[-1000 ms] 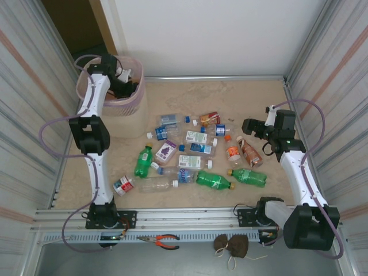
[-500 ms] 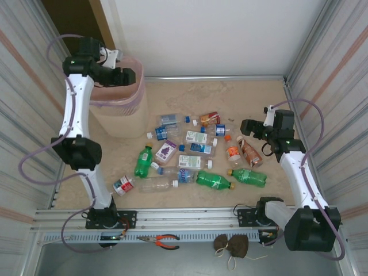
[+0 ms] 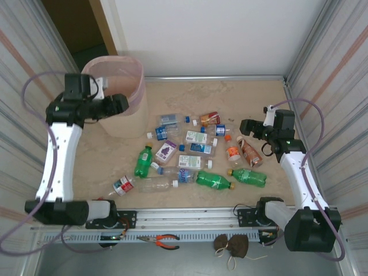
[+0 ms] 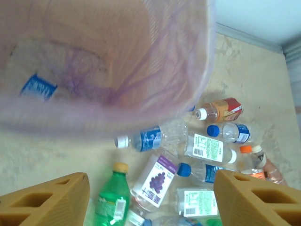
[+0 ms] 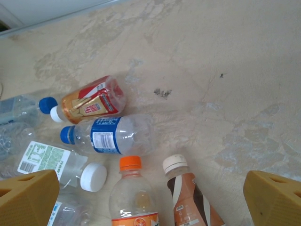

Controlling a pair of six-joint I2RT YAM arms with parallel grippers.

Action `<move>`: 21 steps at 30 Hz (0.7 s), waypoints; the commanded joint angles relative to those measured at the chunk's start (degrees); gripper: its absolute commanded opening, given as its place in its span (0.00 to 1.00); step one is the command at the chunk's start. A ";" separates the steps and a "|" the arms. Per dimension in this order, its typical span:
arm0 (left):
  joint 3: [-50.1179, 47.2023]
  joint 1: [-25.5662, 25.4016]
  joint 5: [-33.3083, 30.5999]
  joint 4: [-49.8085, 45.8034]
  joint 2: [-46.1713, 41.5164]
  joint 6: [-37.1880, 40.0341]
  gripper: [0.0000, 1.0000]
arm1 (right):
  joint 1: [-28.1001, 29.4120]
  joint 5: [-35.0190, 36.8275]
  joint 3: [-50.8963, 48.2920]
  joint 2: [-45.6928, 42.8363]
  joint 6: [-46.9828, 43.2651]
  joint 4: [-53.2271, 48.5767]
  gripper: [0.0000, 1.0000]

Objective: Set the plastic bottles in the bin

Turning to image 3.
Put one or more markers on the brown coffee drink bottle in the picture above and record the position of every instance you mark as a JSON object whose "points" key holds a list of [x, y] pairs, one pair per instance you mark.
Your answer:
{"points": [[250, 152]]}

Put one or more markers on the orange label orange cap bottle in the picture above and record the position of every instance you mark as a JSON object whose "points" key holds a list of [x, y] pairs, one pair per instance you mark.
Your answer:
{"points": [[232, 153]]}

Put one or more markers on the green bottle yellow cap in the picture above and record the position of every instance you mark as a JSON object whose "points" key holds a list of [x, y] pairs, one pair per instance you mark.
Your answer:
{"points": [[143, 161], [212, 179], [250, 177]]}

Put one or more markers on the blue label blue cap bottle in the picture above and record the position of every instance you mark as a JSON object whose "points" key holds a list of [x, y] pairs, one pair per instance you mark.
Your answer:
{"points": [[220, 130]]}

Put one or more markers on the blue white label bottle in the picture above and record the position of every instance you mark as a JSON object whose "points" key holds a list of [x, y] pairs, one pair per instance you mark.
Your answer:
{"points": [[199, 149]]}

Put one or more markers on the Nescafe coffee bottle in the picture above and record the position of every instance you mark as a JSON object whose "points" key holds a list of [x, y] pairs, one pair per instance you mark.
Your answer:
{"points": [[197, 137]]}

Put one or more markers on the red label clear bottle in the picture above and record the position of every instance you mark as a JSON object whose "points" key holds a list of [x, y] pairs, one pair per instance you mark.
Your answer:
{"points": [[123, 185]]}

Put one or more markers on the dark blue label clear bottle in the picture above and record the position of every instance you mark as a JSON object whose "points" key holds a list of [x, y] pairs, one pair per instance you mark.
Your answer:
{"points": [[161, 133]]}

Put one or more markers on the white green label bottle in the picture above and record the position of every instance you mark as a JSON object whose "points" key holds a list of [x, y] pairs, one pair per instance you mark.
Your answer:
{"points": [[188, 161]]}

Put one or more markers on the light blue label clear bottle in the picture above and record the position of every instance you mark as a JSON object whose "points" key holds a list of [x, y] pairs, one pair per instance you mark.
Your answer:
{"points": [[182, 175]]}

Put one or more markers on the unlabelled clear bottle white cap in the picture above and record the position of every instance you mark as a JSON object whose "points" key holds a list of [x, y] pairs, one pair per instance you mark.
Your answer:
{"points": [[155, 184]]}

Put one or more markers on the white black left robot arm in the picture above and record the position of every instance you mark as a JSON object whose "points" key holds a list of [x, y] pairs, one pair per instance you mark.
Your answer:
{"points": [[60, 161]]}

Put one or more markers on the pink slatted plastic bin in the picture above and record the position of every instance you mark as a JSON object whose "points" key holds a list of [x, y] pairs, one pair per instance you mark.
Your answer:
{"points": [[123, 126]]}

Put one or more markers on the pink waste basket with liner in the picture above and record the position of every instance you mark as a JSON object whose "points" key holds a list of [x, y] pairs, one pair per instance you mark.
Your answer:
{"points": [[135, 97]]}

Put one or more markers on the brown wooden door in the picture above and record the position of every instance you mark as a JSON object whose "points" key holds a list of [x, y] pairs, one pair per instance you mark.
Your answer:
{"points": [[103, 28]]}

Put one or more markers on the grey label clear bottle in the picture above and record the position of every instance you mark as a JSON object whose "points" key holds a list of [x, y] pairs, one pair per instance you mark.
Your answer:
{"points": [[169, 119]]}

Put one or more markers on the purple grape label bottle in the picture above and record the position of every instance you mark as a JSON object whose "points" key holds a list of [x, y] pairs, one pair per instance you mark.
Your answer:
{"points": [[166, 151]]}

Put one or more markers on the large brown cloth pouch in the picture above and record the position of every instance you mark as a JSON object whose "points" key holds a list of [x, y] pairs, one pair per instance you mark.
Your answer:
{"points": [[238, 245]]}

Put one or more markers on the small brown cloth pouch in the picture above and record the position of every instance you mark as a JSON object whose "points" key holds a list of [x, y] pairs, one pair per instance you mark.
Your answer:
{"points": [[221, 243]]}

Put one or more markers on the circuit board with green light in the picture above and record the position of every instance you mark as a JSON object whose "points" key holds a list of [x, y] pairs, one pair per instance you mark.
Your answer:
{"points": [[110, 238]]}

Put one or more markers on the brown cloth pouches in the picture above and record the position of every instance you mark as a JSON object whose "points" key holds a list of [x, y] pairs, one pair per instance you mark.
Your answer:
{"points": [[229, 260]]}

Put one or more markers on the white door frame post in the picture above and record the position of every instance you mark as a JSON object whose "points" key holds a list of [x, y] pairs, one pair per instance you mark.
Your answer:
{"points": [[115, 28]]}

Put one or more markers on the aluminium double track rail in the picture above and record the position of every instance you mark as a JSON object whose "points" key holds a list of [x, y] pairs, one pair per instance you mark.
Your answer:
{"points": [[187, 215]]}

